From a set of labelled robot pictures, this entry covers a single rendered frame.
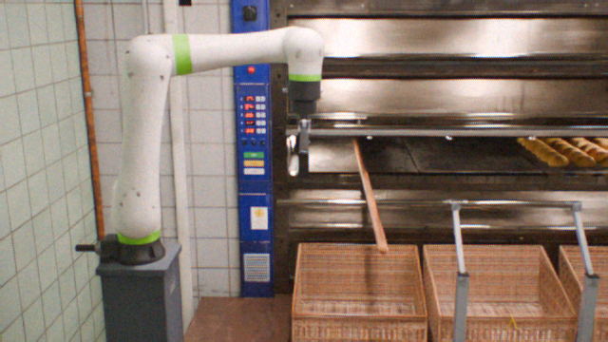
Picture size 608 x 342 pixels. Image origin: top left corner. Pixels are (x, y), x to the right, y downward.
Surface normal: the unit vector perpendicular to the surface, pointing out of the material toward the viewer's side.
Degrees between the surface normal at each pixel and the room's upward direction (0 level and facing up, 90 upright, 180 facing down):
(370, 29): 70
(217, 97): 90
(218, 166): 90
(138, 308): 90
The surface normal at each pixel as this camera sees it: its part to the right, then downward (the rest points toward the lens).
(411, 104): -0.02, -0.08
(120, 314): -0.01, 0.26
